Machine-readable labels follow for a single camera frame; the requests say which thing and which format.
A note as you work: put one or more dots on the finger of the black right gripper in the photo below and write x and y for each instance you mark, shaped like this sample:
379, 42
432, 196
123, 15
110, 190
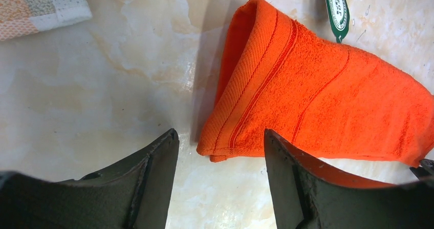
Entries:
425, 170

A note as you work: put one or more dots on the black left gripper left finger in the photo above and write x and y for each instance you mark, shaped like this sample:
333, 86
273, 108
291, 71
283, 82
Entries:
133, 192

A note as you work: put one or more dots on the patterned teal yellow towel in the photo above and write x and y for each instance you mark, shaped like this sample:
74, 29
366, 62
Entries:
24, 17

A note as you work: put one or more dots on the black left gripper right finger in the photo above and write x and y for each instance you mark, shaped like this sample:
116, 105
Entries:
309, 193

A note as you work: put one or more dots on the orange towel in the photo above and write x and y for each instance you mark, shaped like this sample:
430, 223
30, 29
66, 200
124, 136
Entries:
330, 100

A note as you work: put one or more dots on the green oval towel tag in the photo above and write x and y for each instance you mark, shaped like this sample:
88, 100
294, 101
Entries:
339, 18

